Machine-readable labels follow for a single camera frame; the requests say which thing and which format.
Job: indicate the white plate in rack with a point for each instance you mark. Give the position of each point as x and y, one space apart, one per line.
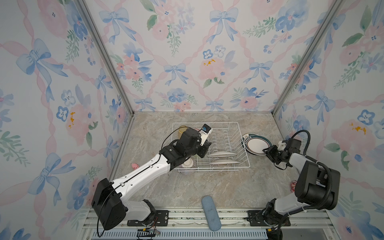
224 162

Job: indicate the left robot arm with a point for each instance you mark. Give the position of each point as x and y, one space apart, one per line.
111 201

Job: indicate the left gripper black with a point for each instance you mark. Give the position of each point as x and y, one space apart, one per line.
204 148

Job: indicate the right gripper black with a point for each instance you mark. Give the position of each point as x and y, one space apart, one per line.
270 151

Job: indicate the small pink toy figure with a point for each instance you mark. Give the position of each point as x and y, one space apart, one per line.
135 166

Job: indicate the white plate green rim logo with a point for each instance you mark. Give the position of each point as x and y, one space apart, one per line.
223 154

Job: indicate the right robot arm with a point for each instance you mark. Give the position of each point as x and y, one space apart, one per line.
316 188

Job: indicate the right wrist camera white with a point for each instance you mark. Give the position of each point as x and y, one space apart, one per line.
282 145

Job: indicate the left aluminium corner post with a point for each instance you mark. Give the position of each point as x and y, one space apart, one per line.
95 34

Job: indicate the right aluminium corner post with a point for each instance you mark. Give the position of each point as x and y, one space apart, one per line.
329 17

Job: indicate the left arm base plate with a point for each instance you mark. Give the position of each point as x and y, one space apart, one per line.
159 219

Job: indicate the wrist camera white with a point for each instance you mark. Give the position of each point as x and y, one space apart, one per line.
282 145
204 133

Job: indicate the white plate red green rim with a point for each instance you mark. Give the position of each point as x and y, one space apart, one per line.
257 144
244 141

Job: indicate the aluminium corner post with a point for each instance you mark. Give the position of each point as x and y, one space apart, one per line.
95 34
329 17

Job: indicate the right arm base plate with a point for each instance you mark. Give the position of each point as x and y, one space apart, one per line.
257 218

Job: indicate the blue oval sponge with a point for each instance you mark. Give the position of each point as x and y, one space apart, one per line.
211 213

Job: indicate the yellow translucent plastic cup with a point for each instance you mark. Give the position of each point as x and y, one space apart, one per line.
181 130

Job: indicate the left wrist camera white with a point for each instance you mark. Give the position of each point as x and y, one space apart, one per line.
204 133

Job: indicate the white ribbed bowl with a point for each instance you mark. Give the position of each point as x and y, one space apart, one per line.
186 167

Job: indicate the white wire dish rack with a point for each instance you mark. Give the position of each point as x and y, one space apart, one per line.
225 136

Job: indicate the aluminium front rail frame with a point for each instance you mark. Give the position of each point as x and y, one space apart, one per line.
191 224

